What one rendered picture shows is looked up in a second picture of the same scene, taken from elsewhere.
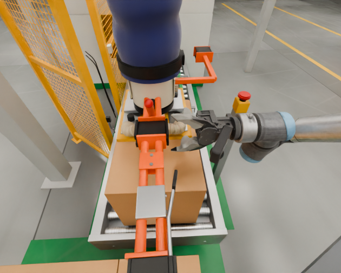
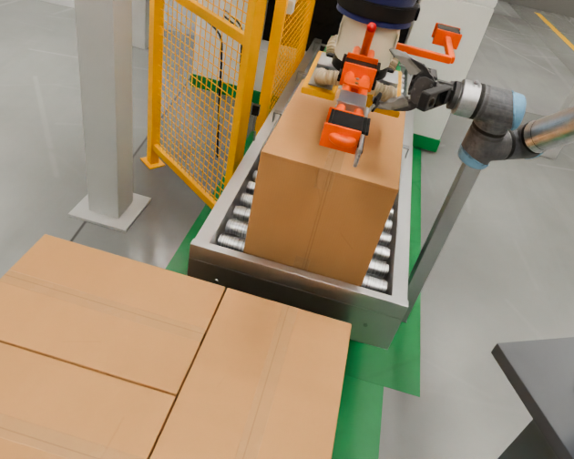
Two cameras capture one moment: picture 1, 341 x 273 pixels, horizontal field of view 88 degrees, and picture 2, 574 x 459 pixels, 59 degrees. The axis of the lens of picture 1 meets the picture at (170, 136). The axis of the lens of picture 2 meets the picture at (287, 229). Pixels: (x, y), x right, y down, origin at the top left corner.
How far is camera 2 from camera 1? 0.93 m
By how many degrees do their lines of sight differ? 11
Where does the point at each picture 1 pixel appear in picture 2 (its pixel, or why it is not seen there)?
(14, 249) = not seen: hidden behind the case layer
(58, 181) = (103, 213)
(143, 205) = (346, 97)
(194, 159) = (391, 161)
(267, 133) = (489, 104)
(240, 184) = (457, 335)
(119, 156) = (285, 127)
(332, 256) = (556, 343)
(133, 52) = not seen: outside the picture
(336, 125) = (568, 113)
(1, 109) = (110, 35)
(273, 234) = (497, 432)
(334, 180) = not seen: outside the picture
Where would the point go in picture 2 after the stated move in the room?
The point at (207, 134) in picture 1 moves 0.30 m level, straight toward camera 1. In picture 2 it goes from (421, 86) to (374, 122)
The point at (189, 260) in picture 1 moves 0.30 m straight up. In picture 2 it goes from (334, 324) to (362, 249)
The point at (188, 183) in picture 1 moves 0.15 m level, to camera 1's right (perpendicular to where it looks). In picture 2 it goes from (374, 177) to (426, 192)
